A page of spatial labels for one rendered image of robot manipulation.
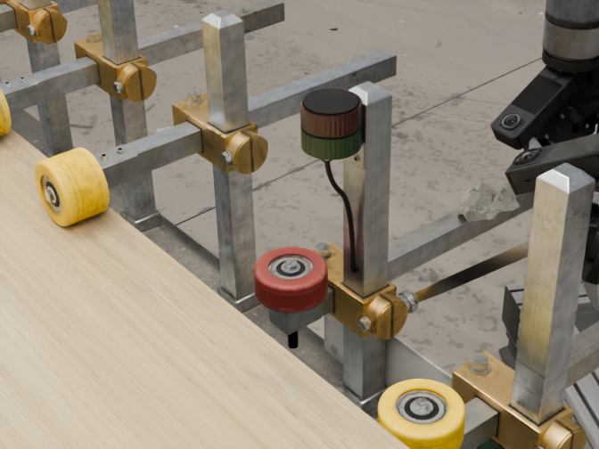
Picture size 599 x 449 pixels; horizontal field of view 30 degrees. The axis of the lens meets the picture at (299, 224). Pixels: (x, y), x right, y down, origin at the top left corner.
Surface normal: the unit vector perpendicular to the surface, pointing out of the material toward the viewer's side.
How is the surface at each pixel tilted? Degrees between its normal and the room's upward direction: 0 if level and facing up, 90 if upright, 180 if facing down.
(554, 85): 29
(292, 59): 0
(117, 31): 90
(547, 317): 90
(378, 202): 90
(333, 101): 0
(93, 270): 0
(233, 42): 90
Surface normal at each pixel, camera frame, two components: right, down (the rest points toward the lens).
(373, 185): 0.62, 0.42
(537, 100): -0.40, -0.56
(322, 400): -0.02, -0.83
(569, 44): -0.35, 0.53
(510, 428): -0.78, 0.36
